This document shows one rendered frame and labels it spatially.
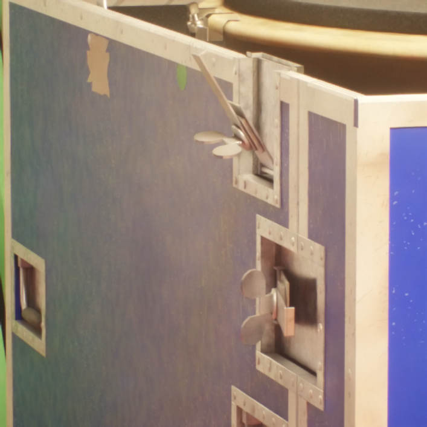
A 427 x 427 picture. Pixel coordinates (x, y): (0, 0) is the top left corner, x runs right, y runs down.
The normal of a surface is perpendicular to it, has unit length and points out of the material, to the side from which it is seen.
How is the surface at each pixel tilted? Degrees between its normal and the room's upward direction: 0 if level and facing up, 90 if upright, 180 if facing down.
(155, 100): 90
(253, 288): 96
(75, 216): 90
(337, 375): 90
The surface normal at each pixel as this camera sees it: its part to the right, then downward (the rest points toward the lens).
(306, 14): -0.82, 0.08
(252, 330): 0.61, 0.22
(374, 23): -0.64, 0.11
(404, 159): 0.29, 0.15
